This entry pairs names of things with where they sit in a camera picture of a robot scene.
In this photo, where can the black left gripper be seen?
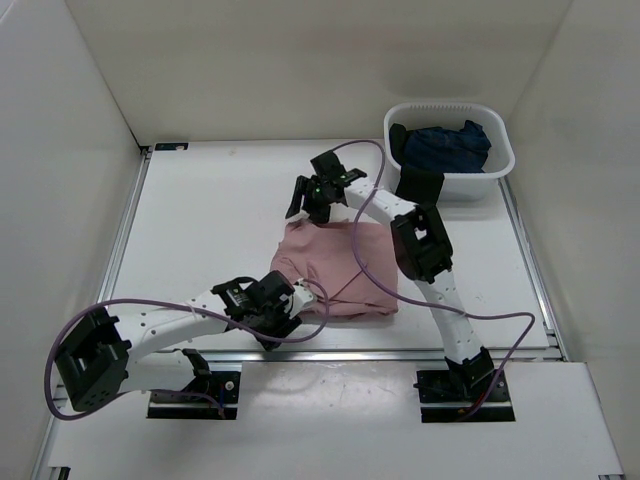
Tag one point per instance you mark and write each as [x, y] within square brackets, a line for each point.
[285, 323]

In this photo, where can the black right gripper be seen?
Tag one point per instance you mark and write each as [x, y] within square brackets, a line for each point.
[319, 215]

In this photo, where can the pink trousers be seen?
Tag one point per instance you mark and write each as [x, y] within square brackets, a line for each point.
[333, 255]

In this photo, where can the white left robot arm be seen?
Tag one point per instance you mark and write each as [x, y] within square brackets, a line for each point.
[101, 356]

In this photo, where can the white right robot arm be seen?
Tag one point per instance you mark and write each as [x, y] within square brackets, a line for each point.
[423, 254]

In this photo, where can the dark blue trousers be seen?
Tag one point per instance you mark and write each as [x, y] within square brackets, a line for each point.
[462, 151]

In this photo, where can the black garment over basket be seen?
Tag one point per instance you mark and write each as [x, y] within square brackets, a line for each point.
[421, 179]

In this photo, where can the white front cover board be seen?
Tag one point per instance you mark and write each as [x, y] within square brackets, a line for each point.
[350, 421]

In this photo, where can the white plastic basket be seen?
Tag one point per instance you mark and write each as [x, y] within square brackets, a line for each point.
[452, 115]

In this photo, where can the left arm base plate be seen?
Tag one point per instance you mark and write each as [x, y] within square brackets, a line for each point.
[215, 397]

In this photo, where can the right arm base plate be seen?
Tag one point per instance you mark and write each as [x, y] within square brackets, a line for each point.
[440, 402]

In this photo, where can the aluminium table frame rail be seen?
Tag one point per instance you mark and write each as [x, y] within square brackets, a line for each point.
[145, 406]

